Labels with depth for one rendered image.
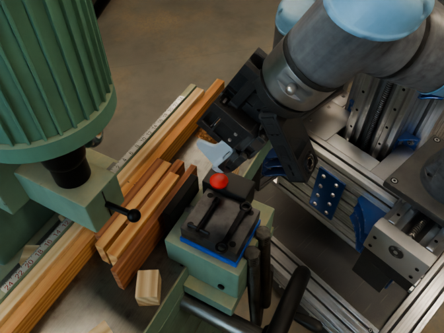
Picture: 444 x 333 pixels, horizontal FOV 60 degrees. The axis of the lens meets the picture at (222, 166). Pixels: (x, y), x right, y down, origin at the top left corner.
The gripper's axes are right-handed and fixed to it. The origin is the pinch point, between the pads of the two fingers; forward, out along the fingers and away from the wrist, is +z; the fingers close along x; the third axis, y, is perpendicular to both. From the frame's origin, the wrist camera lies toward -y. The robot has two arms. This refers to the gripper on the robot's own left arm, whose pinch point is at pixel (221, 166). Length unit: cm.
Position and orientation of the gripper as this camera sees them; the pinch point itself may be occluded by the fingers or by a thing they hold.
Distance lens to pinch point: 58.7
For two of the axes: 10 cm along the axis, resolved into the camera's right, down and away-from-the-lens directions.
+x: -4.7, 6.7, -5.7
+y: -7.7, -6.3, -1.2
